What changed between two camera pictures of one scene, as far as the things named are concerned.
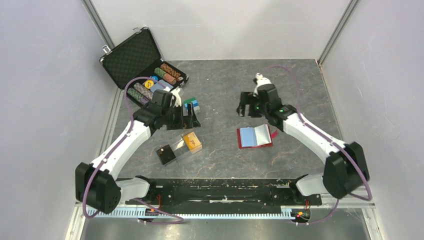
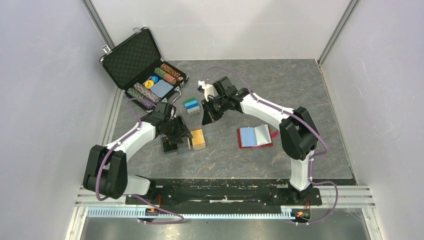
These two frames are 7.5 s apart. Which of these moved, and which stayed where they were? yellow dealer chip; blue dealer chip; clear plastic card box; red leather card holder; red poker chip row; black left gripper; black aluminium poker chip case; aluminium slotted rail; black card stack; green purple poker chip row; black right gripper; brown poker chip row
Moved: clear plastic card box; black right gripper; black card stack; black left gripper
Stayed: brown poker chip row; aluminium slotted rail; green purple poker chip row; yellow dealer chip; black aluminium poker chip case; blue dealer chip; red leather card holder; red poker chip row
